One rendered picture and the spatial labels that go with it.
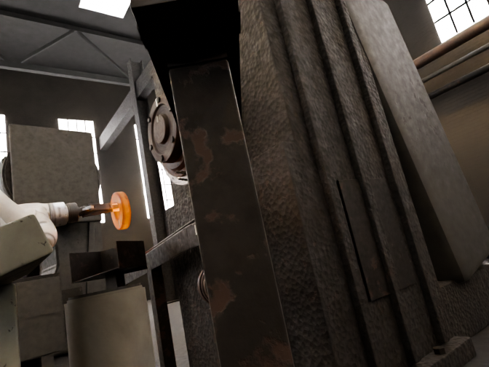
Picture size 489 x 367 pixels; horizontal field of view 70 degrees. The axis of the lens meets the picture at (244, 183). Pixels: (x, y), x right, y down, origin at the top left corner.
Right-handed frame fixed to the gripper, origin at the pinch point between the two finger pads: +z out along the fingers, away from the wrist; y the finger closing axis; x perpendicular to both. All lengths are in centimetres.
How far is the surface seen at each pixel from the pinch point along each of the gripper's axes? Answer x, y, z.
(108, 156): 383, -977, 333
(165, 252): -21.7, -12.0, 21.3
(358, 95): 21, 68, 86
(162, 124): 26.4, 23.7, 15.1
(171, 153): 13.5, 25.3, 15.2
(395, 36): 59, 71, 137
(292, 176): -12, 68, 33
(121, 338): -38, 89, -34
